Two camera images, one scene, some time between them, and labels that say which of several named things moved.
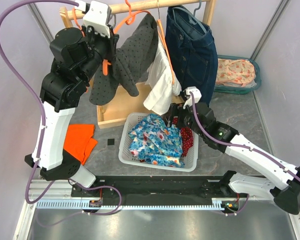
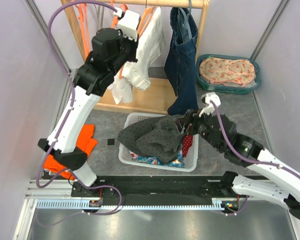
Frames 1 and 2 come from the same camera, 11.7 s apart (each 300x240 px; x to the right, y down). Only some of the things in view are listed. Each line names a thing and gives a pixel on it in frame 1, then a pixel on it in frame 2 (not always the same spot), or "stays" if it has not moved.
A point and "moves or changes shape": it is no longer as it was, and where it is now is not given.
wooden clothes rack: x=115 y=100 → x=202 y=5
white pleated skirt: x=159 y=96 → x=136 y=73
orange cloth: x=79 y=142 stays
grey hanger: x=115 y=19 moves or changes shape
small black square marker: x=110 y=141 stays
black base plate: x=158 y=190 stays
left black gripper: x=111 y=41 → x=134 y=45
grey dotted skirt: x=131 y=65 → x=158 y=139
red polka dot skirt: x=187 y=138 stays
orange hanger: x=161 y=34 → x=149 y=11
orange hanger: x=106 y=63 moves or changes shape
